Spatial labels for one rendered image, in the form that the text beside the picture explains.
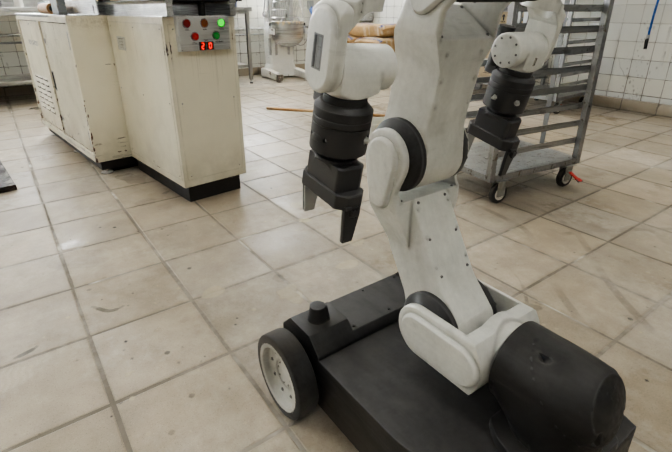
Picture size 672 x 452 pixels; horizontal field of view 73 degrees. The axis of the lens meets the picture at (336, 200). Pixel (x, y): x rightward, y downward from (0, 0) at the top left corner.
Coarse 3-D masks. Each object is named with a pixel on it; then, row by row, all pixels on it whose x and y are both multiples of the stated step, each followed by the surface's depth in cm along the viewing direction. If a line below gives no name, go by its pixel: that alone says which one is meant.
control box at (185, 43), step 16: (176, 16) 188; (192, 16) 191; (208, 16) 196; (224, 16) 200; (176, 32) 190; (192, 32) 193; (208, 32) 198; (224, 32) 202; (192, 48) 195; (208, 48) 199; (224, 48) 205
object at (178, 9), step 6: (234, 0) 201; (174, 6) 239; (180, 6) 234; (186, 6) 230; (192, 6) 225; (210, 6) 213; (216, 6) 209; (222, 6) 205; (228, 6) 201; (234, 6) 202; (174, 12) 241; (180, 12) 236; (186, 12) 231; (192, 12) 227; (210, 12) 214; (216, 12) 210; (222, 12) 206; (228, 12) 203; (234, 12) 203
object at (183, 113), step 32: (128, 32) 216; (160, 32) 190; (128, 64) 227; (160, 64) 199; (192, 64) 200; (224, 64) 210; (128, 96) 239; (160, 96) 208; (192, 96) 204; (224, 96) 215; (128, 128) 253; (160, 128) 218; (192, 128) 208; (224, 128) 219; (160, 160) 229; (192, 160) 213; (224, 160) 225; (192, 192) 221; (224, 192) 233
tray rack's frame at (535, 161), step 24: (600, 24) 214; (600, 48) 216; (552, 96) 246; (480, 144) 262; (528, 144) 262; (576, 144) 236; (480, 168) 223; (528, 168) 222; (552, 168) 231; (504, 192) 219
